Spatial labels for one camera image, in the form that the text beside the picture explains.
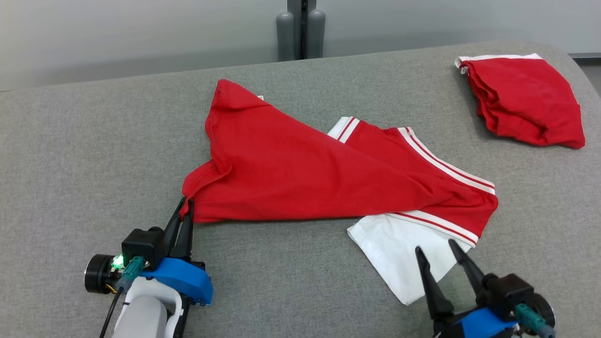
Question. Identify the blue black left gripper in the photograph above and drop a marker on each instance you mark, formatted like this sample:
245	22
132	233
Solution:
188	279

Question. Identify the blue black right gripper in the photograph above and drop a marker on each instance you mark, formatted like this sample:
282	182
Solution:
479	326

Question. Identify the red and white jersey shirt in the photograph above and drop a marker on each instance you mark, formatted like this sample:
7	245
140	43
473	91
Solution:
291	173

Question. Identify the red shorts with white stripe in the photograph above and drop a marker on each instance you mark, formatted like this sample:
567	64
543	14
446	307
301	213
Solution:
521	98

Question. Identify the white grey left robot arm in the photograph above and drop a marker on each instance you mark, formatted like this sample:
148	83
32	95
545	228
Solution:
141	314

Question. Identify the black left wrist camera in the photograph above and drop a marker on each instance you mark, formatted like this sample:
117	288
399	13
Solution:
141	244

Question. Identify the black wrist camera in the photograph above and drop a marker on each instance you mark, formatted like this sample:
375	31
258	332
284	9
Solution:
507	291
141	244

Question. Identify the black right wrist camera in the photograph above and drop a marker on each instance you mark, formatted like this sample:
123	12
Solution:
507	291

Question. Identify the grey partition post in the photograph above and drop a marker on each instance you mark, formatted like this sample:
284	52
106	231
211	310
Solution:
316	33
285	37

